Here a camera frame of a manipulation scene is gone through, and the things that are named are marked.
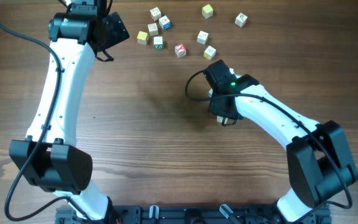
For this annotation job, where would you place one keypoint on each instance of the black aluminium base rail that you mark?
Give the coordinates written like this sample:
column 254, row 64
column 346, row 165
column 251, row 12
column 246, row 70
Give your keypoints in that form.
column 256, row 213

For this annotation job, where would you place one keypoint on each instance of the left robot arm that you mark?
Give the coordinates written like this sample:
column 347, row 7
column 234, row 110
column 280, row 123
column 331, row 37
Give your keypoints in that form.
column 48, row 157

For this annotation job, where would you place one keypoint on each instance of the blue edged letter block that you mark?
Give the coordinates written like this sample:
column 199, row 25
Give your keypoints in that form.
column 165, row 22

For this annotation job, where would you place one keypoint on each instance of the red picture block top left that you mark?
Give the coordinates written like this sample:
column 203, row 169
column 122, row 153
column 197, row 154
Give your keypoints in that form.
column 155, row 14

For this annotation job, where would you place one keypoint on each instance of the yellow top block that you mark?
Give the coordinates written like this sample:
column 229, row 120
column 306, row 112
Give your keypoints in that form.
column 207, row 11

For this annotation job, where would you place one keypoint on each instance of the green edged small block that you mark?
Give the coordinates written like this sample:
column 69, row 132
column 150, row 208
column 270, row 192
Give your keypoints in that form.
column 158, row 42

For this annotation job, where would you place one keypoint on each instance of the plain wooden picture block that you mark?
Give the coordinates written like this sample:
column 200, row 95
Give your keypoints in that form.
column 153, row 29

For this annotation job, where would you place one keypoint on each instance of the green letter N block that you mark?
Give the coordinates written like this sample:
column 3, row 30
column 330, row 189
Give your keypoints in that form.
column 219, row 119

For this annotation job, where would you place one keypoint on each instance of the red letter Y block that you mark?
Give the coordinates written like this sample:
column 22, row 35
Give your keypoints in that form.
column 180, row 50

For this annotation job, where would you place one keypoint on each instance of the yellow block left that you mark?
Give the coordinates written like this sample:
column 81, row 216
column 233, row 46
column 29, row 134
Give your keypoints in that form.
column 143, row 37

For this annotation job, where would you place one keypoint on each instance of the blue edged picture block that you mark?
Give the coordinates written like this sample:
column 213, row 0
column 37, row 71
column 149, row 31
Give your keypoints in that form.
column 210, row 93

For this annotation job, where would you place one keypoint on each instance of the brown picture block far right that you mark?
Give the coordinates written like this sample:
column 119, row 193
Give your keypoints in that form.
column 241, row 19

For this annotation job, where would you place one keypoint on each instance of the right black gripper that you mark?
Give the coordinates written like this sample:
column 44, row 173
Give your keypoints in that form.
column 214, row 107

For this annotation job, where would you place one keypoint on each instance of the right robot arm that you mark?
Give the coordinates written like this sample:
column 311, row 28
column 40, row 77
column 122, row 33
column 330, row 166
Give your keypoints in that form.
column 320, row 162

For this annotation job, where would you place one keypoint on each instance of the wooden picture block centre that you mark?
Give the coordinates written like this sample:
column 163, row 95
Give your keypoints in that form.
column 202, row 37

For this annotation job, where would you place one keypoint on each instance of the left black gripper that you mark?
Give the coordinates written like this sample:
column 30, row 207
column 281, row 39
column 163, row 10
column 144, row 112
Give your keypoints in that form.
column 117, row 30

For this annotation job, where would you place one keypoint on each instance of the yellow edged picture block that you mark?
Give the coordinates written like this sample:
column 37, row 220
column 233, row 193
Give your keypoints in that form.
column 209, row 53

